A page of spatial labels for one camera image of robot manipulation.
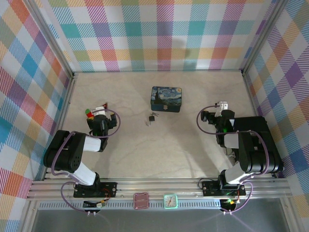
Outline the starry night tin box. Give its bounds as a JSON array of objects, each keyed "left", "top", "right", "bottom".
[{"left": 151, "top": 86, "right": 183, "bottom": 114}]

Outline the small connector board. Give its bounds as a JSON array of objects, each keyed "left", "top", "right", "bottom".
[
  {"left": 221, "top": 198, "right": 240, "bottom": 209},
  {"left": 83, "top": 199, "right": 107, "bottom": 209}
]

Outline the perforated metal strip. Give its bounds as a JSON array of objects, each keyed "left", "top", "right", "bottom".
[{"left": 38, "top": 201, "right": 223, "bottom": 211}]

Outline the pink square tile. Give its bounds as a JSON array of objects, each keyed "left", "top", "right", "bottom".
[{"left": 133, "top": 192, "right": 150, "bottom": 209}]

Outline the small green square clock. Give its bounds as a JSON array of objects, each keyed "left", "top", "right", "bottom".
[{"left": 163, "top": 193, "right": 179, "bottom": 210}]

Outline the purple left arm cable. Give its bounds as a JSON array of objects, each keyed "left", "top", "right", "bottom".
[{"left": 49, "top": 107, "right": 121, "bottom": 214}]

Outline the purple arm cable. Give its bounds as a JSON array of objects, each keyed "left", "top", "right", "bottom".
[
  {"left": 49, "top": 107, "right": 121, "bottom": 214},
  {"left": 196, "top": 103, "right": 269, "bottom": 215}
]

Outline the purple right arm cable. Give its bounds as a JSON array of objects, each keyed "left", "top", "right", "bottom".
[{"left": 196, "top": 103, "right": 269, "bottom": 215}]

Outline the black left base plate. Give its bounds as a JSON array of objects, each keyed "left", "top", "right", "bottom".
[{"left": 73, "top": 181, "right": 118, "bottom": 198}]

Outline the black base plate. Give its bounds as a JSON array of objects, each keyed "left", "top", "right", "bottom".
[
  {"left": 73, "top": 181, "right": 118, "bottom": 198},
  {"left": 201, "top": 180, "right": 247, "bottom": 197}
]

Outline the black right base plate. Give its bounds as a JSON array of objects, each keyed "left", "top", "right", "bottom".
[{"left": 201, "top": 180, "right": 247, "bottom": 197}]

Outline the aluminium front rail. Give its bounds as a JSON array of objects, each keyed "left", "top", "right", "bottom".
[{"left": 26, "top": 178, "right": 291, "bottom": 202}]

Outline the aluminium corner post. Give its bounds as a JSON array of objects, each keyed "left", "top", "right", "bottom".
[
  {"left": 28, "top": 0, "right": 76, "bottom": 81},
  {"left": 240, "top": 0, "right": 288, "bottom": 76}
]

